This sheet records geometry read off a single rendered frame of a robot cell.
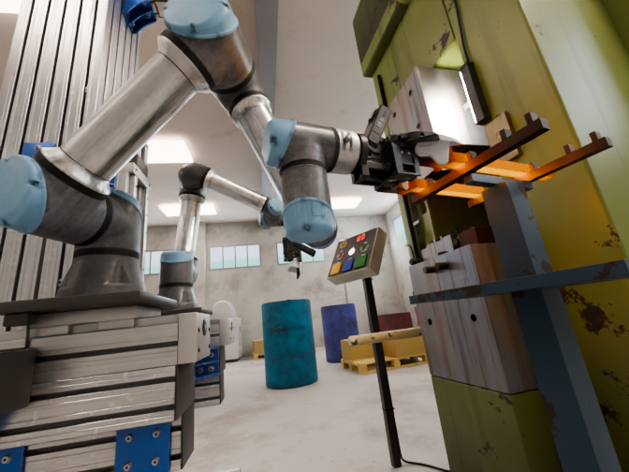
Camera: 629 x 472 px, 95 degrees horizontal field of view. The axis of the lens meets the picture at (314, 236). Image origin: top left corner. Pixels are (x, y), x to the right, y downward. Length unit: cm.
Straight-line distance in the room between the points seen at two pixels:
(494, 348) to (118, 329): 97
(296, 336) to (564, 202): 314
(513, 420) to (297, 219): 90
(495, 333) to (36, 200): 112
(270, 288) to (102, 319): 781
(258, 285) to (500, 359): 767
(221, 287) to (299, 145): 812
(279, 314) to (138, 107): 331
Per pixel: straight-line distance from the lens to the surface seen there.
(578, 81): 131
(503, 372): 108
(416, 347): 449
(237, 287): 845
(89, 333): 68
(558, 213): 113
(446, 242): 125
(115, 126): 62
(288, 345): 373
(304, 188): 42
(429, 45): 177
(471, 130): 148
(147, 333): 64
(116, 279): 70
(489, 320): 106
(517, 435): 113
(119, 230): 72
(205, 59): 63
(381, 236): 166
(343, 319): 521
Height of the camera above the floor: 73
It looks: 16 degrees up
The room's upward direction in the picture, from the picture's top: 7 degrees counter-clockwise
